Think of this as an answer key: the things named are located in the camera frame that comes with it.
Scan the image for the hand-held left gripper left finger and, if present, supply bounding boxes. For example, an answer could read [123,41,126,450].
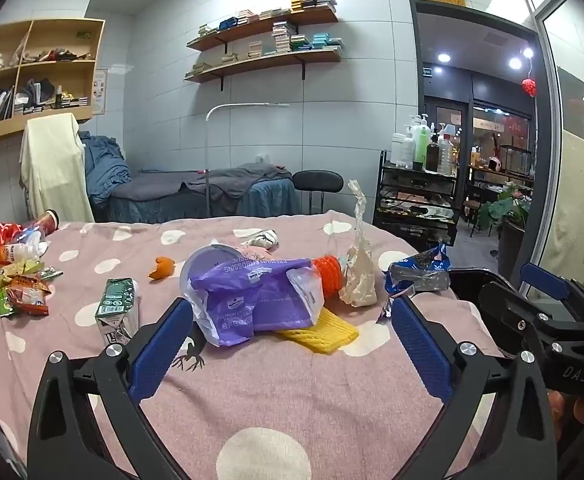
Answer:
[27,298,208,480]

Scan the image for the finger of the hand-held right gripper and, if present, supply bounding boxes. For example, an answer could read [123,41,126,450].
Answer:
[478,281,584,333]
[519,261,584,311]

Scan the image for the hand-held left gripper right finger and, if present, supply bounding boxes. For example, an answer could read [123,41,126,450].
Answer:
[391,296,558,480]

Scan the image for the black trash bin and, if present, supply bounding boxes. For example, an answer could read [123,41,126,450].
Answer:
[444,267,528,361]

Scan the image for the green drink carton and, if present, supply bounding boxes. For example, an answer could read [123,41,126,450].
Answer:
[94,278,140,346]

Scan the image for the blue snack wrapper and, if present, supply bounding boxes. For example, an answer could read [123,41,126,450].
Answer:
[382,242,453,321]

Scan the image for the beige plastic bag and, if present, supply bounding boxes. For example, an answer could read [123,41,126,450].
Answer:
[339,179,378,308]

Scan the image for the purple plastic bag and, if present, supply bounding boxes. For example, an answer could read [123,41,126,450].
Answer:
[189,258,325,348]

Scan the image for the yellow foam fruit net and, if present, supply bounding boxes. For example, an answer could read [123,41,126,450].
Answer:
[276,307,360,356]

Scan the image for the orange foam fruit net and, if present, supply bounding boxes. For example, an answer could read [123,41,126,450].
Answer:
[312,255,348,306]

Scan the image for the black planter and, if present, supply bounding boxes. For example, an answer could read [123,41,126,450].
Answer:
[497,217,528,283]

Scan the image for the orange peel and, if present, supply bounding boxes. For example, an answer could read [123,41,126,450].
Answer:
[148,256,175,280]

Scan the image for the green potted plant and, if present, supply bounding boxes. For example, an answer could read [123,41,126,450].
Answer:
[477,182,533,233]

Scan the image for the pink polka dot blanket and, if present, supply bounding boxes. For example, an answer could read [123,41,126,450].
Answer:
[0,210,503,480]

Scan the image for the black storage cart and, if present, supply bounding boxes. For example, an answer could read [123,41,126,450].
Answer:
[372,150,460,247]

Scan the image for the crumpled white paper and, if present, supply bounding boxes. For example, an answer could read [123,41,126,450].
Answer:
[233,228,280,251]

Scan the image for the pile of snack wrappers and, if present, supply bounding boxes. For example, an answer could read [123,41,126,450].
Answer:
[0,255,65,318]

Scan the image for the clear plastic bottle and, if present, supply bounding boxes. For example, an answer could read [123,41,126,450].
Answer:
[0,230,50,263]

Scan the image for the red chip can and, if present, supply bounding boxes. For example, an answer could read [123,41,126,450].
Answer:
[22,208,62,236]

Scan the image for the group of bottles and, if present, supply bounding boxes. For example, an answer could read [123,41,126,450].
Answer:
[389,112,460,176]

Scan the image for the grey blanket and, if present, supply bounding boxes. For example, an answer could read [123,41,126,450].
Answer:
[117,162,293,201]

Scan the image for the blue massage bed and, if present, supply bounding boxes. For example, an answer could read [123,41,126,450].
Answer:
[89,162,303,224]

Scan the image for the blue bedding pile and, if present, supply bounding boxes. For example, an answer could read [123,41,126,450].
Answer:
[79,131,133,206]

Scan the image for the white floor lamp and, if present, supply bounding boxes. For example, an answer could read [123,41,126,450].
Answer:
[204,102,290,218]

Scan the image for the black stool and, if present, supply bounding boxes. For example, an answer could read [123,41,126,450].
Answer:
[292,170,345,216]

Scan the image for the cream towel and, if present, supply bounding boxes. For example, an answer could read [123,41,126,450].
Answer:
[19,112,95,223]

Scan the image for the wooden cubby shelf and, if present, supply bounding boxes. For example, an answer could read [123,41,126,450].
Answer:
[0,18,107,148]

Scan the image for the stacks of books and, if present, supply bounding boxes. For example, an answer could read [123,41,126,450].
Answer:
[197,0,338,38]

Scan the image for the wall poster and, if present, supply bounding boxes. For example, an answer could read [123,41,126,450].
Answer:
[92,68,109,116]

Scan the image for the dark door frame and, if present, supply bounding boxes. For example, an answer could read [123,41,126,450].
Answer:
[408,0,563,291]

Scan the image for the wooden wall shelf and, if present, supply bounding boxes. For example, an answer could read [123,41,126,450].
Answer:
[184,47,344,92]
[187,7,340,53]

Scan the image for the wall shelves with books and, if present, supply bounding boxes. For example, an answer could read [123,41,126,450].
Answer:
[187,20,344,78]

